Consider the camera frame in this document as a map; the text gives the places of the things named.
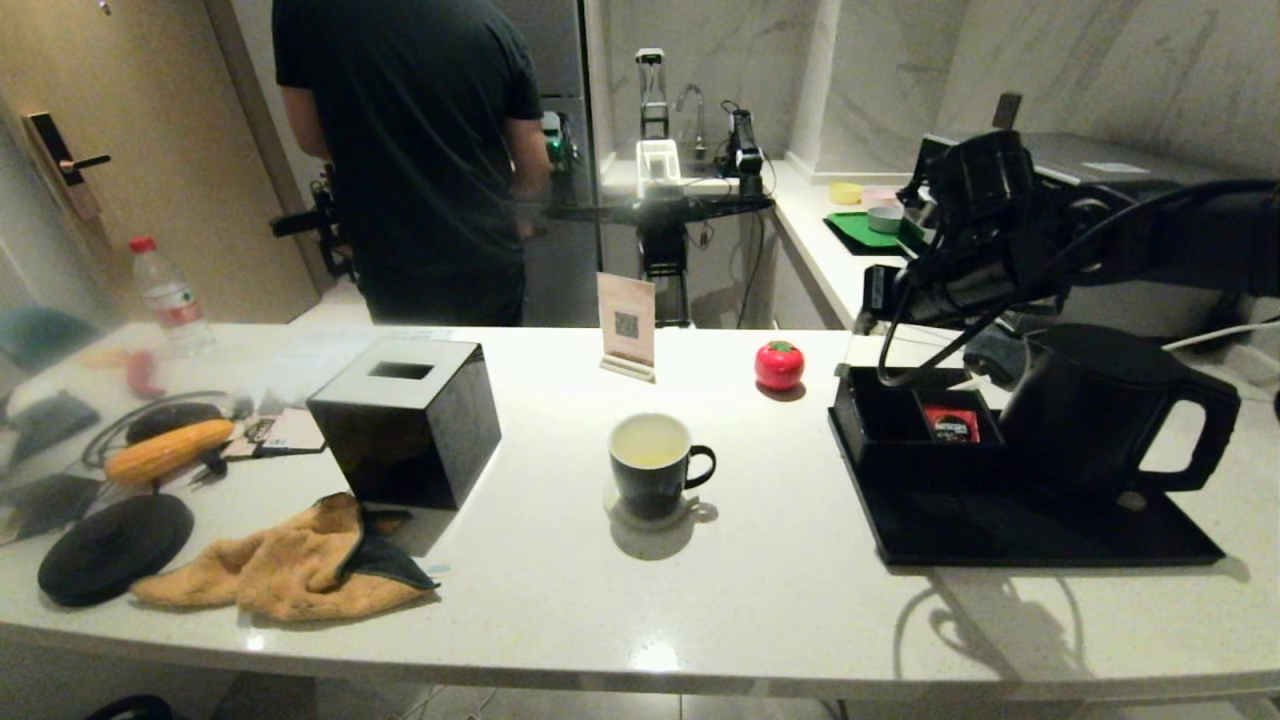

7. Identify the black handheld rig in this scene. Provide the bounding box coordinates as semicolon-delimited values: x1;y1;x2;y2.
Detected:
270;165;353;283

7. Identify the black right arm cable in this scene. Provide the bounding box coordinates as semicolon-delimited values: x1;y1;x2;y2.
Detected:
876;180;1280;391

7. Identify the QR code sign stand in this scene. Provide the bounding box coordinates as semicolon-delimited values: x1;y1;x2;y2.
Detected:
596;272;657;384

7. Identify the silver microwave oven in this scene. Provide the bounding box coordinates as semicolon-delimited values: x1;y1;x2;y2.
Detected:
925;132;1280;338

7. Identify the grey tall cabinet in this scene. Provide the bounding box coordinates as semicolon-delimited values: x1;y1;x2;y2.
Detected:
490;0;599;326

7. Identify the green-lit camera device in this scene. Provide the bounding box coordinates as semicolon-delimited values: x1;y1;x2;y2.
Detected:
542;112;581;201

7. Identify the grey folded cloth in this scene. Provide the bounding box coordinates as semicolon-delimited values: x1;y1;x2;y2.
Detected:
965;330;1031;387

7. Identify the teal round object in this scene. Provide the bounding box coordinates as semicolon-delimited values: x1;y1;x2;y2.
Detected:
0;305;98;376

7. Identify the black ring-shaped part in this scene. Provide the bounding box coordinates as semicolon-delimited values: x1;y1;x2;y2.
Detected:
85;695;176;720

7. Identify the black oval device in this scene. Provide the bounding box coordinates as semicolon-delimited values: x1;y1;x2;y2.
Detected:
128;403;226;446

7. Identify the green tray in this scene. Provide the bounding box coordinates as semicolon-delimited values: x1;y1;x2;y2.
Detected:
825;210;926;256

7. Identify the orange microfiber cloth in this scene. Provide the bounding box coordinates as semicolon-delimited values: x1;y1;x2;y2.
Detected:
130;492;441;622

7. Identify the black cord with plug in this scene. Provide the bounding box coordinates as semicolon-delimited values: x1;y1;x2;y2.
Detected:
83;390;246;481

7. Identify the black compartment sachet box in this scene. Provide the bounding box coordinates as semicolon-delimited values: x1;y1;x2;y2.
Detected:
828;366;1009;491

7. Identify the black rectangular serving tray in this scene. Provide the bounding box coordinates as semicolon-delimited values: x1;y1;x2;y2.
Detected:
830;440;1226;569

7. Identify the tan wooden door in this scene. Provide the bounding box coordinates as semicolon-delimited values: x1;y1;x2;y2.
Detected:
0;0;321;326

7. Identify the black flat panel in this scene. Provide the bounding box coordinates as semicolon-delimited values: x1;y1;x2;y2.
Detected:
0;475;106;546

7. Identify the dark grey pouch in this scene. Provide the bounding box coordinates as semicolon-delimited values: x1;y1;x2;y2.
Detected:
0;390;101;466

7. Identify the white power cable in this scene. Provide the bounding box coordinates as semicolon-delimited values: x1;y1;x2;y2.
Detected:
1165;320;1280;351

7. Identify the red coffee sachet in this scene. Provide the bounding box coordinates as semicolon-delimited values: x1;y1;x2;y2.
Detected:
922;404;981;444

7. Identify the person in black shirt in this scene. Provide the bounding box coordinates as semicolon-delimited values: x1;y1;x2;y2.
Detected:
272;0;553;326

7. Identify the black door lock handle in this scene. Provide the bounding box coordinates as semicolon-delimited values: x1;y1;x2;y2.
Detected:
24;113;113;223

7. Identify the red tomato-shaped timer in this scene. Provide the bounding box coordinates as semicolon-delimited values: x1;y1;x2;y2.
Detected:
753;340;805;392

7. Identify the plastic bottle red cap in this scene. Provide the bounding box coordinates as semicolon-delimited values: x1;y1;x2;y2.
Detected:
129;237;217;358

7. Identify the black round pedestal table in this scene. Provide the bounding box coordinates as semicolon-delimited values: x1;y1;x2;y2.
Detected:
545;191;776;329

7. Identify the black round kettle base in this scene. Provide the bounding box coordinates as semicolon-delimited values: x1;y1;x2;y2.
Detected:
38;494;196;609

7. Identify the chrome sink faucet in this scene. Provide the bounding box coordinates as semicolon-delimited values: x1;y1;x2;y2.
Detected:
675;84;707;159

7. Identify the white rack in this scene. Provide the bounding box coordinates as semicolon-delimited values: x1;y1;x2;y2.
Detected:
636;137;683;199

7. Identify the black glossy tissue box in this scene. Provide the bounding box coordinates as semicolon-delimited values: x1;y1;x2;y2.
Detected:
306;338;503;512

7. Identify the black electric kettle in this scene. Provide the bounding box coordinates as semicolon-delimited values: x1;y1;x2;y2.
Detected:
1000;323;1241;501

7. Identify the black mug white inside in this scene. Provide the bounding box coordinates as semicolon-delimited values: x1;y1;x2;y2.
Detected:
608;413;717;521

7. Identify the clear blender jug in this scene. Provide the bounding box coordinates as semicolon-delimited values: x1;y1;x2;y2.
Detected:
635;46;669;138

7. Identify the yellow toy corn cob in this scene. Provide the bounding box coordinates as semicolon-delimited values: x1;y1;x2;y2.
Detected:
105;418;237;488

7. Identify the red toy chili pepper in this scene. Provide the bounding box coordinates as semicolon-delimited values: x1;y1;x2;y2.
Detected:
125;350;169;401

